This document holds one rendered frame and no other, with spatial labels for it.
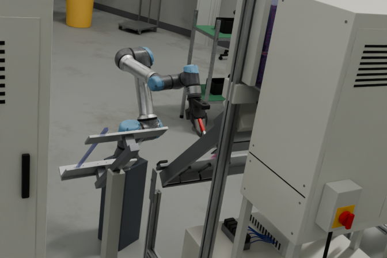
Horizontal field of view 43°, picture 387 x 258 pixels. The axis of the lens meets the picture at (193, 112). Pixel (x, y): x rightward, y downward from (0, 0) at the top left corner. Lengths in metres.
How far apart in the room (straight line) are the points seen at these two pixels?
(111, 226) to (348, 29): 1.39
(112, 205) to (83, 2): 6.14
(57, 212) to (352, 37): 2.46
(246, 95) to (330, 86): 0.42
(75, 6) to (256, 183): 6.68
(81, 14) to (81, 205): 5.10
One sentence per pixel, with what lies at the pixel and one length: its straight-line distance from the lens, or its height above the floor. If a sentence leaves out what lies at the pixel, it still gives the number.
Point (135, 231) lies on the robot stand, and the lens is 3.08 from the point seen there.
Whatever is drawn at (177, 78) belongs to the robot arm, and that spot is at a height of 1.12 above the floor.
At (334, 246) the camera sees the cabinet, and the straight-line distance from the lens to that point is 2.34.
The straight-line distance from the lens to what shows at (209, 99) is 4.53.
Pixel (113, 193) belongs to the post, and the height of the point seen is 0.75.
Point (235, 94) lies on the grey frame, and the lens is 1.68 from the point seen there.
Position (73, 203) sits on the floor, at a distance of 3.44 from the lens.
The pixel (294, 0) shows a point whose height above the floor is 1.70.
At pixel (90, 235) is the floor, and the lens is 3.16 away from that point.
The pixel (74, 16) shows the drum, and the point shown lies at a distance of 8.15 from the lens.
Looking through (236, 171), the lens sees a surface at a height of 0.70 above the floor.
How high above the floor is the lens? 1.88
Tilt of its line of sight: 22 degrees down
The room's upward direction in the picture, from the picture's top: 8 degrees clockwise
